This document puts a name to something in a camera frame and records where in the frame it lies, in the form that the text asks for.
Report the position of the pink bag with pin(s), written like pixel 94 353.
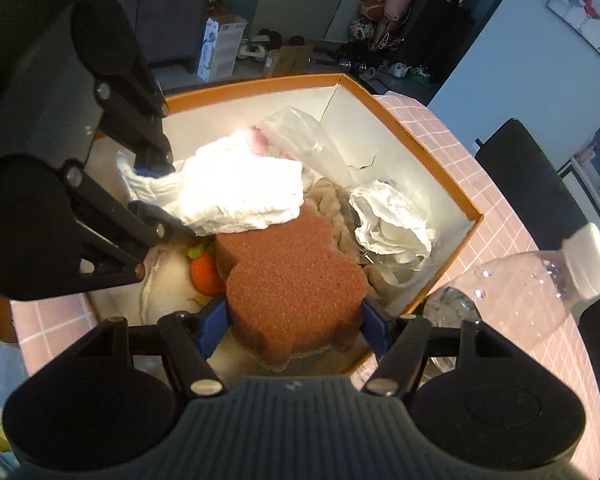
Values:
pixel 387 5

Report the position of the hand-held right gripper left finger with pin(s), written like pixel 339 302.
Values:
pixel 214 325

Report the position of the brown fluffy towel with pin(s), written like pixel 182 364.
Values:
pixel 330 205

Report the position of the clear plastic water bottle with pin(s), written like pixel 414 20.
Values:
pixel 505 290

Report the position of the brown sponge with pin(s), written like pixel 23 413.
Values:
pixel 290 285

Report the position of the white and blue carton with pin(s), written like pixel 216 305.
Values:
pixel 220 50

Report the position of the dark sideboard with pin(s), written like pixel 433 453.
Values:
pixel 445 20

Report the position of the orange cardboard box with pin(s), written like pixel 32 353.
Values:
pixel 405 170

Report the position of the white plastic bag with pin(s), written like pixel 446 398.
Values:
pixel 390 225

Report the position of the white diaper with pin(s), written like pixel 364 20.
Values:
pixel 230 190

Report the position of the brown cardboard box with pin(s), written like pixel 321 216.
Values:
pixel 287 61

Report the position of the orange crochet fruit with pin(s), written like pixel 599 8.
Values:
pixel 207 272

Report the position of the pink checked tablecloth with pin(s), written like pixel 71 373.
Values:
pixel 460 160

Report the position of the pink knitted cloth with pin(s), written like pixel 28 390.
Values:
pixel 255 142

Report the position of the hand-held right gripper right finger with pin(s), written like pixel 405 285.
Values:
pixel 375 332

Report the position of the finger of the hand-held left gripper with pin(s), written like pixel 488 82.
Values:
pixel 110 210
pixel 147 127

